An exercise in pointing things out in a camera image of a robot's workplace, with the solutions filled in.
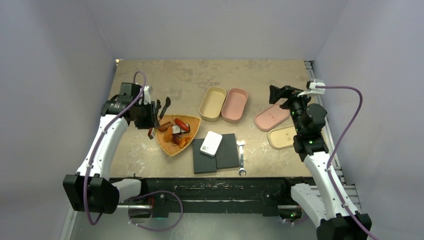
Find black foam block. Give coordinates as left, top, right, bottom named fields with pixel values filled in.
left=191, top=138, right=217, bottom=175
left=215, top=133, right=240, bottom=170

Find woven bamboo basket tray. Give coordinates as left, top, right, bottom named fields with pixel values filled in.
left=155, top=114, right=202, bottom=157

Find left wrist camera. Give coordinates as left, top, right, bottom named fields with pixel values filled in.
left=142, top=85, right=152, bottom=104

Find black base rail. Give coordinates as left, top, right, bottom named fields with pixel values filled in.
left=117, top=176, right=315, bottom=218

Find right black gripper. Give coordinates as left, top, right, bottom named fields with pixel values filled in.
left=270, top=84, right=317, bottom=135

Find cream lunch box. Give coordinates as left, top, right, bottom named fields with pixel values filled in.
left=199, top=86, right=227, bottom=122

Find sushi roll with seaweed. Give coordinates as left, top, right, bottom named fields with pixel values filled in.
left=172, top=125, right=182, bottom=135

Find pink lunch box lid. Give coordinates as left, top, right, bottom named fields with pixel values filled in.
left=253, top=103, right=290, bottom=131

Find dark red octopus tentacle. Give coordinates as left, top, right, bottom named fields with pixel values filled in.
left=172, top=134, right=182, bottom=145

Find left black foam block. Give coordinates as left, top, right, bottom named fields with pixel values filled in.
left=191, top=138, right=217, bottom=175

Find white power bank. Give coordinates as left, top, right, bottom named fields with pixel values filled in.
left=199, top=131, right=223, bottom=157

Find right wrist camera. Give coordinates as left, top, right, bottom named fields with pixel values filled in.
left=297, top=78, right=326, bottom=97

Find silver open-end wrench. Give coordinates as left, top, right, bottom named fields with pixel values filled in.
left=236, top=140, right=246, bottom=177

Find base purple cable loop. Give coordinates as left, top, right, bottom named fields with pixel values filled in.
left=127, top=190, right=184, bottom=233

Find right black foam block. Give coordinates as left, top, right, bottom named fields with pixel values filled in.
left=215, top=133, right=240, bottom=170

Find pink lunch box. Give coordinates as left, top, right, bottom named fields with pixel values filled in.
left=221, top=88, right=249, bottom=123

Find orange fried chicken piece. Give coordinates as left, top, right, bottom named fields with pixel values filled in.
left=163, top=126, right=173, bottom=143

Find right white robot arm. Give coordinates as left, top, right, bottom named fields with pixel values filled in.
left=269, top=81, right=376, bottom=240

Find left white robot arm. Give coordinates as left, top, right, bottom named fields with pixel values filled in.
left=62, top=82, right=171, bottom=214

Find cream lunch box lid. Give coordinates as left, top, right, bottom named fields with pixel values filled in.
left=267, top=126, right=297, bottom=150

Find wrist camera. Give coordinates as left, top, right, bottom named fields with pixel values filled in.
left=142, top=85, right=152, bottom=104
left=297, top=78, right=326, bottom=97

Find red brown sausage piece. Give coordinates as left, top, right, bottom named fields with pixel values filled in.
left=157, top=121, right=173, bottom=132

